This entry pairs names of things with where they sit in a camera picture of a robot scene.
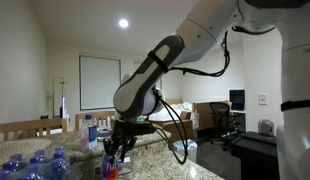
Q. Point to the wrist mounted camera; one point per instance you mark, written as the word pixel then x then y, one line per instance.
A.
pixel 145 127

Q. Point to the black computer monitor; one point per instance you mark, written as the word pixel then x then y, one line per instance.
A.
pixel 237 100

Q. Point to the grey metal appliance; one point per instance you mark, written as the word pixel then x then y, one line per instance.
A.
pixel 265 127

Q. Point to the brown cardboard box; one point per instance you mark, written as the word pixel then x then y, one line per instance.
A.
pixel 203 111

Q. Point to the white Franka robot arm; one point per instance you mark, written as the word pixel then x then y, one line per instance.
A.
pixel 201 30

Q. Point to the wooden chair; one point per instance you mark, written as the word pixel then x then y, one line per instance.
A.
pixel 95 115
pixel 28 126

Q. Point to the tall framed mirror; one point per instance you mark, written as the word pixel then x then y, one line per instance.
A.
pixel 56 96

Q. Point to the white light switch plate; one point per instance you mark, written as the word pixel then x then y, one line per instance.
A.
pixel 263 99

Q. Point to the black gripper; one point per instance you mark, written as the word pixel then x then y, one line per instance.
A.
pixel 123 131

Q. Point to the large white window blind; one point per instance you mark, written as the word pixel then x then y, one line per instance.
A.
pixel 100 83

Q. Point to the white trash bin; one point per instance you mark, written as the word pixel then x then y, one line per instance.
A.
pixel 191 150

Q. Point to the dark tape roll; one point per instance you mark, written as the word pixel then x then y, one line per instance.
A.
pixel 104 132

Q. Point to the round ceiling light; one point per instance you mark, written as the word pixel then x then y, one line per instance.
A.
pixel 123 23

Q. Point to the white bedding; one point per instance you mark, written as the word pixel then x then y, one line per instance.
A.
pixel 175 110

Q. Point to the shrink-wrapped water bottle pack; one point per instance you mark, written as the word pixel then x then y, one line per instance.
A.
pixel 45 166

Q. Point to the black office chair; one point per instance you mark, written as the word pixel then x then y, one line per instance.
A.
pixel 220 113

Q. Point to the Fiji water bottle red flower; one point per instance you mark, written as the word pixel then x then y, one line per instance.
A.
pixel 111 173

